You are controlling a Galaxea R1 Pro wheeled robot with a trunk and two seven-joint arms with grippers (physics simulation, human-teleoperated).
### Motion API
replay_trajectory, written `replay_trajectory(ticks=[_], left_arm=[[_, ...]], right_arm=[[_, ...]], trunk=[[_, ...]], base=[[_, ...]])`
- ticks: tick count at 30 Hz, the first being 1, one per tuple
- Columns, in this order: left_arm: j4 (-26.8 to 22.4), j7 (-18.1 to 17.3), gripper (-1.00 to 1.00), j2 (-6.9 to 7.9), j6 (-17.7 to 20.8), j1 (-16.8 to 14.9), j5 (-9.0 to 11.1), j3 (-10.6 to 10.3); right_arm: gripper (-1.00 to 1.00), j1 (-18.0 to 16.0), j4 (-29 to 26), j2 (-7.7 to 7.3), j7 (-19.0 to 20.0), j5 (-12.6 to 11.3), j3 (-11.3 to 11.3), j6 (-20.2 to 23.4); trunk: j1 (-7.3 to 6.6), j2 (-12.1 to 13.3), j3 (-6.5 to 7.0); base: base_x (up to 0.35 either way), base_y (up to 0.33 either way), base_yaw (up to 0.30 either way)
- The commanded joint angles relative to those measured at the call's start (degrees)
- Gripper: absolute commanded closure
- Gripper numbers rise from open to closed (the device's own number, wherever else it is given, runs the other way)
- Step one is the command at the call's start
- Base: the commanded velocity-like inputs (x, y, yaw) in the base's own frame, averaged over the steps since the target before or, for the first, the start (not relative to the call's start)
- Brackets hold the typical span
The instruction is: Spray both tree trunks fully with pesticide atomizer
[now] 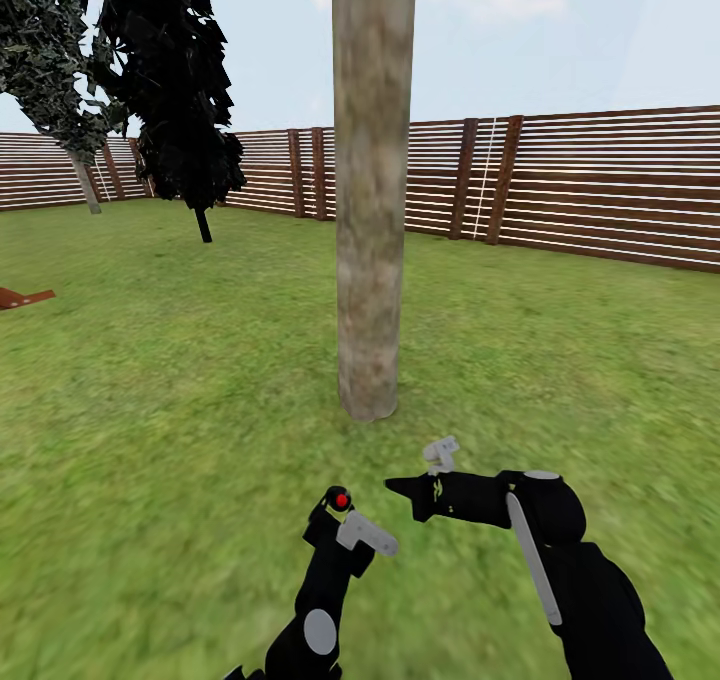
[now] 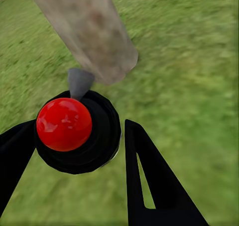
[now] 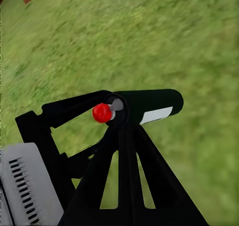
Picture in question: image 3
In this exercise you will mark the pesticide atomizer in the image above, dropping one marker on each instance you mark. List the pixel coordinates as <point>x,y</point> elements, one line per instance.
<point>140,106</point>

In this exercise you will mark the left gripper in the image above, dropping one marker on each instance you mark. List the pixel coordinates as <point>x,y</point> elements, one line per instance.
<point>37,129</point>

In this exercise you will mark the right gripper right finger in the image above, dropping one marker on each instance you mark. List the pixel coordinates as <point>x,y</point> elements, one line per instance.
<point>173,205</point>

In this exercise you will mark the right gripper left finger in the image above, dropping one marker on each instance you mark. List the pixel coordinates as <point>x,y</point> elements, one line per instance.
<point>84,207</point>

